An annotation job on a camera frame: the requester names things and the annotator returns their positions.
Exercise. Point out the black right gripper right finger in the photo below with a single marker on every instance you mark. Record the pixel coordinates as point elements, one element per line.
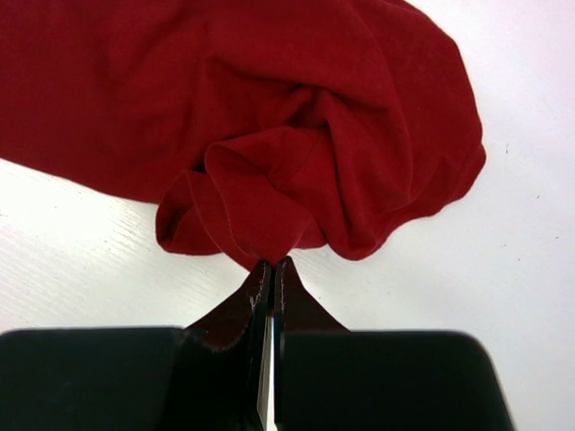
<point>328,377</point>

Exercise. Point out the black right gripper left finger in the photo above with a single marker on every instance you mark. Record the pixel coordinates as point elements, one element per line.
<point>211,375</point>

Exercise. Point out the dark red t shirt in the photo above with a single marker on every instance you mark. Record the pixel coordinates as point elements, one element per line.
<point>256,127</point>

